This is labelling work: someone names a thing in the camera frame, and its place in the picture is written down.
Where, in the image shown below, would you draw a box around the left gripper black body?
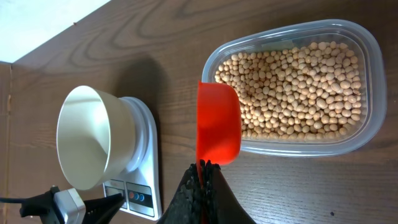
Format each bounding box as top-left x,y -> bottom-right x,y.
19,186 -> 65,224

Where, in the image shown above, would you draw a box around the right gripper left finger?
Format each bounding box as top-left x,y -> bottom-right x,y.
158,164 -> 202,224

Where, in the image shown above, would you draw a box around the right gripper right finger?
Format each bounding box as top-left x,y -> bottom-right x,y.
202,160 -> 255,224

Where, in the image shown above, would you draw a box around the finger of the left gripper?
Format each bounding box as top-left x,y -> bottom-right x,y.
82,193 -> 125,224

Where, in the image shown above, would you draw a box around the red measuring scoop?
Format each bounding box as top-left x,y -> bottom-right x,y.
195,81 -> 242,224

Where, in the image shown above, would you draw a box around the white digital kitchen scale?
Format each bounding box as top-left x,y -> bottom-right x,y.
103,96 -> 162,221

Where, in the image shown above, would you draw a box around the white round bowl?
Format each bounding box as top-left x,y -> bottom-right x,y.
57,85 -> 135,190

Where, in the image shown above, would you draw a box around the soybeans in container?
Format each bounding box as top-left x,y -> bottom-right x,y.
213,42 -> 362,141

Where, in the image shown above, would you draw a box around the clear plastic container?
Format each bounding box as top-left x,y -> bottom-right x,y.
201,19 -> 387,157

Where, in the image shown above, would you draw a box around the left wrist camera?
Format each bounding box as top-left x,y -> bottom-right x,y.
53,188 -> 86,224

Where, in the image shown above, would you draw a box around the left camera black cable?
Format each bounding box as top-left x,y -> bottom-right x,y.
0,197 -> 25,205

